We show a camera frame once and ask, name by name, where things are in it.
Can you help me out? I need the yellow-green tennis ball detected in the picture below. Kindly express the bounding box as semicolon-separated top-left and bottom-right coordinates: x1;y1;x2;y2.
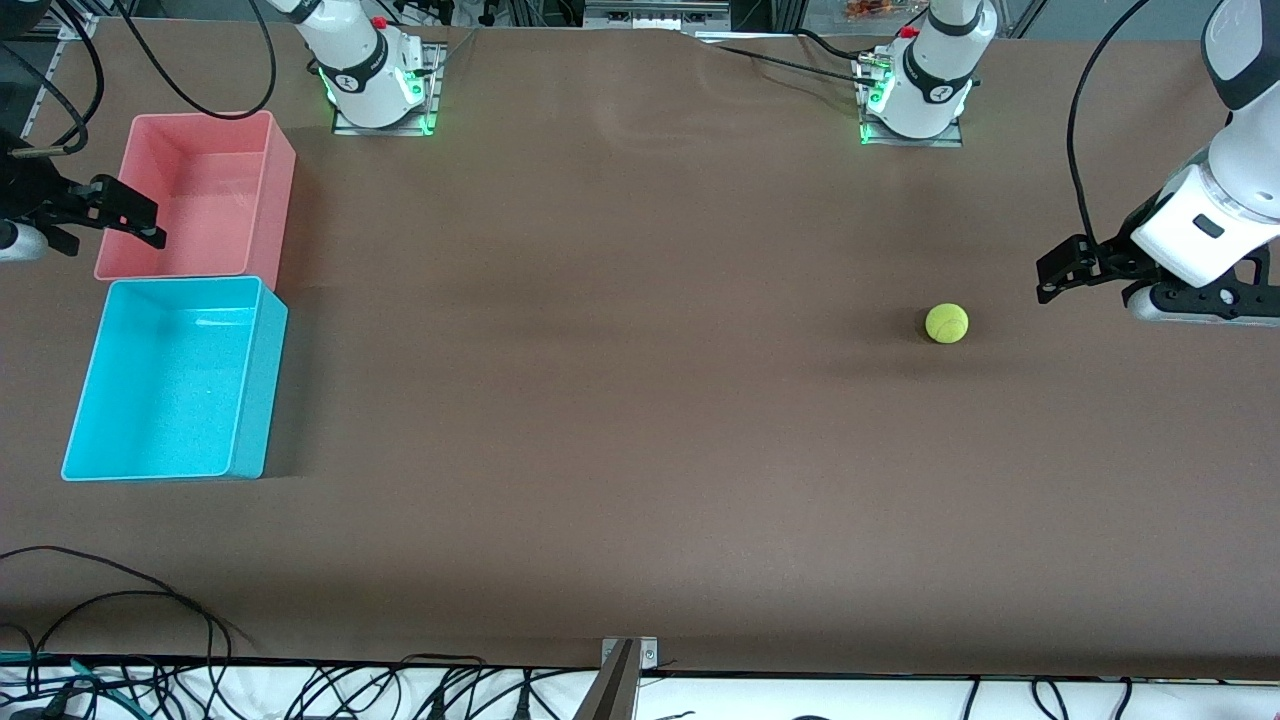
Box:
925;303;969;345

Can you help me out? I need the pink plastic bin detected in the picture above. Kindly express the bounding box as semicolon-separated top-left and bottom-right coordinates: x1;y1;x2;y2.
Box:
94;110;298;294

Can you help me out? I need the blue plastic bin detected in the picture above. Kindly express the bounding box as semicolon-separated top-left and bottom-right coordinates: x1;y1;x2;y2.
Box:
61;276;289;483

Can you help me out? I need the brown table cover sheet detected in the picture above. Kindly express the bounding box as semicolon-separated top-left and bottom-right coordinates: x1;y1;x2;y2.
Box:
0;18;1280;681

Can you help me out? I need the grey metal bar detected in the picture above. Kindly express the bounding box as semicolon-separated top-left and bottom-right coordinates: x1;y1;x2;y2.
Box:
572;640;641;720

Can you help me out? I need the aluminium table edge rail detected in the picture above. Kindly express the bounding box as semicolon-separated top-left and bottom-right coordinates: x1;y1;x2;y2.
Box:
20;12;101;141

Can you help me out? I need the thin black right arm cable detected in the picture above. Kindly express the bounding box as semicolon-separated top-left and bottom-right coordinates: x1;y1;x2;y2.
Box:
0;0;106;159

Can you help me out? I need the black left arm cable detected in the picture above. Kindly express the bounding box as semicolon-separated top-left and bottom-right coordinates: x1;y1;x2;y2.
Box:
1066;0;1153;251

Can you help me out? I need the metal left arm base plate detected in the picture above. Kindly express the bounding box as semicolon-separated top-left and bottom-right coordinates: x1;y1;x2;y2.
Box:
858;55;964;149

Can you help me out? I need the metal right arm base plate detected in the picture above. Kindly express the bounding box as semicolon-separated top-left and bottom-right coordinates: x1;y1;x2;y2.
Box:
331;42;442;137

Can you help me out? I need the black cable to arm base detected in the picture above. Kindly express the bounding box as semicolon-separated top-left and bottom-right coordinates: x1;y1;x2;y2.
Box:
700;38;881;89
795;28;866;59

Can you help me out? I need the long black loose cable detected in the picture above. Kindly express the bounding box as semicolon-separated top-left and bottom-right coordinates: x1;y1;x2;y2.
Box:
25;590;233;691
0;545;256;651

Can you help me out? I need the teal cable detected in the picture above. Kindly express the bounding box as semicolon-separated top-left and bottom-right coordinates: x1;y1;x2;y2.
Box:
0;650;136;696

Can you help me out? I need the aluminium frame profile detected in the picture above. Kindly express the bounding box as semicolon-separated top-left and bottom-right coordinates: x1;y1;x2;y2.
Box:
583;0;731;31

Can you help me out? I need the small silver metal bracket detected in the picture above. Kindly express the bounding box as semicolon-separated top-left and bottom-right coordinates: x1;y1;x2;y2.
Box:
601;637;659;669

